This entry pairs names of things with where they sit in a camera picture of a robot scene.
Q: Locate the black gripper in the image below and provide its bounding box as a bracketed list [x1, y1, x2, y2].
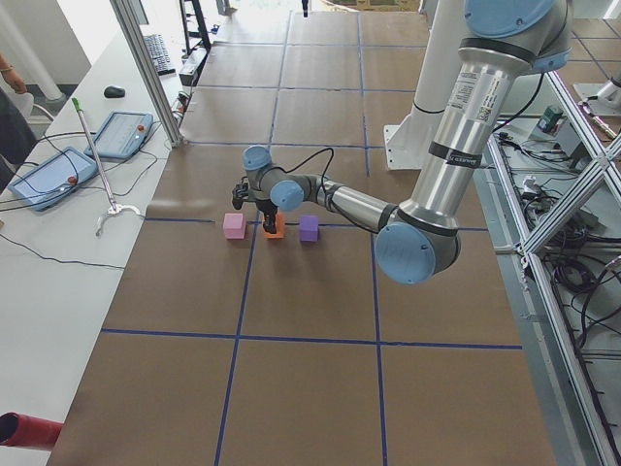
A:
[257, 199, 278, 233]

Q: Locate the orange foam block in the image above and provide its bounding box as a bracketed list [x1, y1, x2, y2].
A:
[263, 214, 285, 239]

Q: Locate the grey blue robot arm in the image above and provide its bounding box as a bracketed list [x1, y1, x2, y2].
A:
[232, 1, 573, 284]

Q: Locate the pink foam block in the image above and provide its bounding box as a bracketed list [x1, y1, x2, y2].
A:
[222, 213, 246, 240]

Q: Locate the purple foam block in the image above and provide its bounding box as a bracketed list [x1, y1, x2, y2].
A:
[299, 215, 319, 243]

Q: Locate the blue teach pendant far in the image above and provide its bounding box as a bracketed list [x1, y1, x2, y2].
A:
[92, 111, 153, 160]

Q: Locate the blue teach pendant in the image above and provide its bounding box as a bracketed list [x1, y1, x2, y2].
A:
[8, 146, 97, 211]
[92, 111, 153, 160]

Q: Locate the black computer mouse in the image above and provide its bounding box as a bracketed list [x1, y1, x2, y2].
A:
[103, 85, 126, 99]

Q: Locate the blue teach pendant near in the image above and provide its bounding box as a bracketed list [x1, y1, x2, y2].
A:
[8, 146, 97, 211]

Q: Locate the black keyboard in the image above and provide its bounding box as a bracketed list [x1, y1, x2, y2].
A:
[143, 34, 176, 76]

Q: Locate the person at left edge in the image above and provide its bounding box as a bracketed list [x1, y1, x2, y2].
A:
[1, 55, 37, 190]

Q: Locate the red cylinder object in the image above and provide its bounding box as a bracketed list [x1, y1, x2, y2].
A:
[1, 412, 63, 451]

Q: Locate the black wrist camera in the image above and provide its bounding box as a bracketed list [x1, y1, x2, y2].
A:
[232, 180, 254, 211]

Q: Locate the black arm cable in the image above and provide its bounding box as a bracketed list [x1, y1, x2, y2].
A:
[285, 147, 336, 185]

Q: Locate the grabber stick green handle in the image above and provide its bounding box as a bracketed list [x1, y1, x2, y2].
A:
[72, 97, 141, 237]

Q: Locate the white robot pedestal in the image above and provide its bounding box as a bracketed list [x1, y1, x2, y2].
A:
[384, 0, 469, 170]

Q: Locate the aluminium frame column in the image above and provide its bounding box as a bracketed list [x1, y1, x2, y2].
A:
[110, 0, 183, 148]

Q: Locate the aluminium frame rail right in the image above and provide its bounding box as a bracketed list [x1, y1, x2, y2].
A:
[483, 72, 620, 465]

